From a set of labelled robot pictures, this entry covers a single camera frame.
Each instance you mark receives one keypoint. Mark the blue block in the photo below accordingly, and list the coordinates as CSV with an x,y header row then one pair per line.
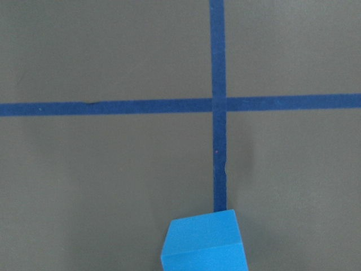
x,y
205,242

